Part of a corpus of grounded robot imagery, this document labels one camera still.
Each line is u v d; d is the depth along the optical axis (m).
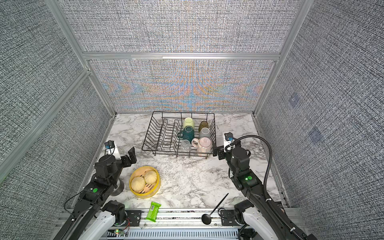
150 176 0.81
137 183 0.78
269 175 0.87
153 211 0.75
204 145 0.85
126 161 0.67
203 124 1.01
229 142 0.63
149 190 0.80
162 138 0.98
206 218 0.73
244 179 0.56
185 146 0.91
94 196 0.51
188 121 0.98
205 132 0.93
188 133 0.92
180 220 0.75
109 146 0.61
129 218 0.73
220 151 0.67
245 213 0.62
